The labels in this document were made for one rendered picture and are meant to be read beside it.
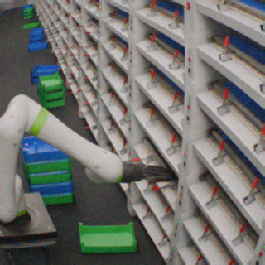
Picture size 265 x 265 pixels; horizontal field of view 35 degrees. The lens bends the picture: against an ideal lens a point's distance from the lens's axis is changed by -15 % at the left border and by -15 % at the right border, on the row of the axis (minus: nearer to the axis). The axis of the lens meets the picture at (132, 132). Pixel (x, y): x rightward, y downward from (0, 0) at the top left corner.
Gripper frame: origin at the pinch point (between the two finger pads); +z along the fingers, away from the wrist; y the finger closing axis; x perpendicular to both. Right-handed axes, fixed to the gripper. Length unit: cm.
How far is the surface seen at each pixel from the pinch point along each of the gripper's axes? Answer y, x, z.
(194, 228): -34.8, 7.6, -1.8
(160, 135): 14.7, -11.2, -5.2
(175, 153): -2.8, -11.4, -4.8
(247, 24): -63, -83, -23
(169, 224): -5.9, 25.4, 2.8
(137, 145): 42.6, 7.5, -2.2
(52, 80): 240, 42, -16
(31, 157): 66, 32, -55
